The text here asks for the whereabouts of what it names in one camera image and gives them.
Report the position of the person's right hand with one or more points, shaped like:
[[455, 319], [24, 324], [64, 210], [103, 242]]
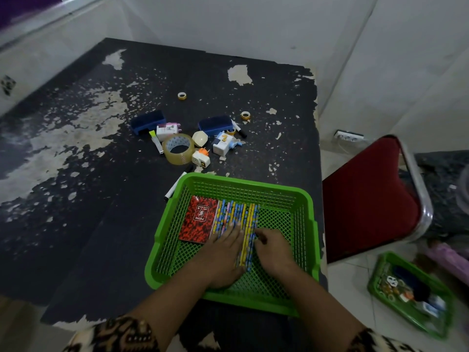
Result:
[[275, 254]]

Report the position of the person's left hand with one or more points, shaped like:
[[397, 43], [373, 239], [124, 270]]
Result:
[[221, 262]]

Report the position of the person's left fingers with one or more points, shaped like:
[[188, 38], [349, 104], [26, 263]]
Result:
[[231, 235]]

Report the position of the person's right fingers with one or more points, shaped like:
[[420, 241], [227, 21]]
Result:
[[265, 236]]

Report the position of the row of patterned pencils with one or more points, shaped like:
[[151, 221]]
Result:
[[249, 219]]

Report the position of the person's left forearm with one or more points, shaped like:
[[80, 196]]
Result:
[[172, 307]]

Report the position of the person's right forearm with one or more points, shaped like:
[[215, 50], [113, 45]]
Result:
[[322, 311]]

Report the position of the large green plastic basket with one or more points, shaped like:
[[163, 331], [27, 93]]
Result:
[[278, 212]]

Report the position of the red marbled notebook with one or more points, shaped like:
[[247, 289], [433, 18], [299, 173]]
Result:
[[198, 219]]

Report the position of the white marker with black cap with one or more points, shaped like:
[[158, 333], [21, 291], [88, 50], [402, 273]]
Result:
[[175, 186]]

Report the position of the white orange toy sharpener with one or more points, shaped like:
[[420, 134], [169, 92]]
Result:
[[201, 158]]

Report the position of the white blue toy sharpener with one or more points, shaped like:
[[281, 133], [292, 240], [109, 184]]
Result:
[[222, 144]]

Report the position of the large clear tape roll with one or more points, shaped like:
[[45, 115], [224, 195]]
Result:
[[172, 154]]

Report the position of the cream hexagonal box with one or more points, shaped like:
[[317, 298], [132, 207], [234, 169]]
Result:
[[199, 139]]

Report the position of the red padded metal chair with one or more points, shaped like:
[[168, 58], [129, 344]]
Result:
[[366, 201]]

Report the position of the blue whiteboard eraser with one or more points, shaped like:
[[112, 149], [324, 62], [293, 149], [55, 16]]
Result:
[[147, 122], [215, 125]]

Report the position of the green white highlighter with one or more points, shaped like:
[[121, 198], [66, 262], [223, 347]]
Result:
[[156, 142]]

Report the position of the white pink toy sharpener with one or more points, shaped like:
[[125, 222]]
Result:
[[166, 131]]

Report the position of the small green plastic basket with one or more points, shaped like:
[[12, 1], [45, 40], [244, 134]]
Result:
[[377, 289]]

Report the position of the patterned batik left sleeve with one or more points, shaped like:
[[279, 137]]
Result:
[[117, 337]]

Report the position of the patterned batik sleeve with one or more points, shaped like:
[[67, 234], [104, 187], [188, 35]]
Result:
[[377, 343], [117, 337]]

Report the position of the patterned batik right sleeve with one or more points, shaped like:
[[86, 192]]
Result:
[[377, 343]]

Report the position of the dark blue eraser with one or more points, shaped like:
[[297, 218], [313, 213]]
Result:
[[414, 284]]

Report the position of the pink plastic object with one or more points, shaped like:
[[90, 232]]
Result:
[[449, 260]]

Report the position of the white wall socket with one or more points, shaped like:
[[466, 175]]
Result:
[[348, 136]]

